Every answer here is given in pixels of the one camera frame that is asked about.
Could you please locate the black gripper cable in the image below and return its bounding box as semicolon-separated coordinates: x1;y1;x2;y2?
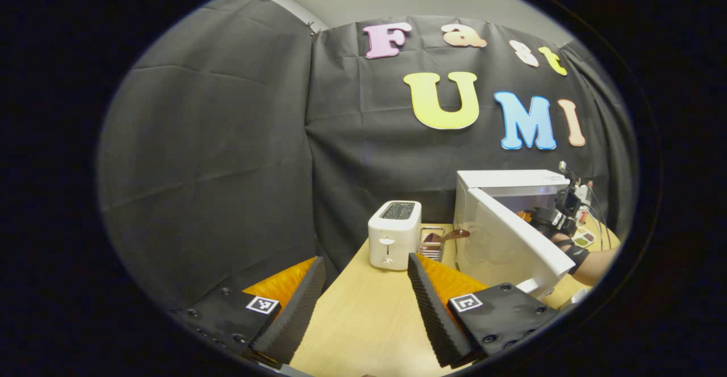
579;184;614;250

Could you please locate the wooden spoon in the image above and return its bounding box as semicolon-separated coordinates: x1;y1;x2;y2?
423;229;471;247

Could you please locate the white toaster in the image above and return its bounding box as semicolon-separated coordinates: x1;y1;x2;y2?
367;200;423;271

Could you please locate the white microwave oven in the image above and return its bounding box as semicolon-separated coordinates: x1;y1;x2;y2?
453;169;577;301

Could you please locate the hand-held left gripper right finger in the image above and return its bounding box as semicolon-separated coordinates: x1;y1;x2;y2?
407;252;560;368

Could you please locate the small white tray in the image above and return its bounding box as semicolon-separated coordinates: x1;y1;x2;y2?
559;287;592;309

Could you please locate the metal wire rack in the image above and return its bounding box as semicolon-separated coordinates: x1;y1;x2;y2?
419;227;446;262

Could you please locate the black backdrop cloth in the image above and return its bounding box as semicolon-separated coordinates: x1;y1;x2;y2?
97;0;637;309

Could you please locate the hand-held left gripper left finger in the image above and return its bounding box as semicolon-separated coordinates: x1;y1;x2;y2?
170;256;327;366

